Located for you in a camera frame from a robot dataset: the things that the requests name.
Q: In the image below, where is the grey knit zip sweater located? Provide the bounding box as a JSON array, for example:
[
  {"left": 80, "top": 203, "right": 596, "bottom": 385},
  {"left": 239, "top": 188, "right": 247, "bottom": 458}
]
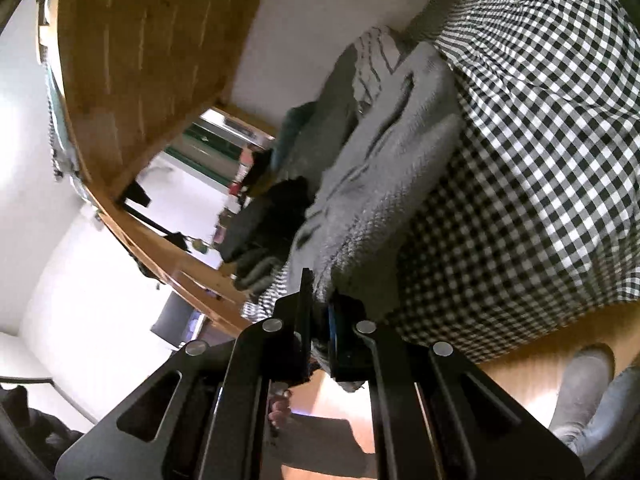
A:
[{"left": 286, "top": 41, "right": 463, "bottom": 364}]

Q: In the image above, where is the stack of dark folded clothes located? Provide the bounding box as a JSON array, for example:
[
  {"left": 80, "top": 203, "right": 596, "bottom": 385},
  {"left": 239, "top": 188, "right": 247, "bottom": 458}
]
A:
[{"left": 218, "top": 177, "right": 310, "bottom": 300}]

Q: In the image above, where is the clutter of clothes on desk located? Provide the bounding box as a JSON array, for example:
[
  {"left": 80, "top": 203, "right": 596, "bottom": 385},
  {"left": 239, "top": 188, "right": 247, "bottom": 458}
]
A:
[{"left": 212, "top": 145, "right": 273, "bottom": 248}]

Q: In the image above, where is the operator hand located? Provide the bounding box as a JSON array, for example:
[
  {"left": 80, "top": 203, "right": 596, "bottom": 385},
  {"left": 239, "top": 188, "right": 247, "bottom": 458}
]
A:
[{"left": 267, "top": 389, "right": 292, "bottom": 430}]

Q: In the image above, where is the grey sock foot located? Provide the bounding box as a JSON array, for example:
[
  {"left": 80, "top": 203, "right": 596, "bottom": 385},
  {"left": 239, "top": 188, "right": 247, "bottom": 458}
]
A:
[{"left": 549, "top": 344, "right": 615, "bottom": 445}]

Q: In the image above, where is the light blue jeans leg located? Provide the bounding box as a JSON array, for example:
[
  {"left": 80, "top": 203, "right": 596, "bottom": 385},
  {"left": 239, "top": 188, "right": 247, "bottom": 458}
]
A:
[{"left": 568, "top": 366, "right": 639, "bottom": 476}]

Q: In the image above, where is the black white gingham bedsheet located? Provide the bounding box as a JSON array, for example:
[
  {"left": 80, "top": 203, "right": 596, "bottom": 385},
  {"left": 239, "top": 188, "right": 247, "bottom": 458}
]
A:
[{"left": 242, "top": 0, "right": 639, "bottom": 362}]

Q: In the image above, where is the teal pillow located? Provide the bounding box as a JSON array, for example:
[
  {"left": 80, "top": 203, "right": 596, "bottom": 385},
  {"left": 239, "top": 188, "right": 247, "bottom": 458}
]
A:
[{"left": 271, "top": 101, "right": 317, "bottom": 171}]

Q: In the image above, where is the dark grey striped duvet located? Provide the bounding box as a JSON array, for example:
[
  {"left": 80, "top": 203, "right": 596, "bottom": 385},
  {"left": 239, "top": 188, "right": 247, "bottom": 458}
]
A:
[{"left": 273, "top": 26, "right": 408, "bottom": 193}]

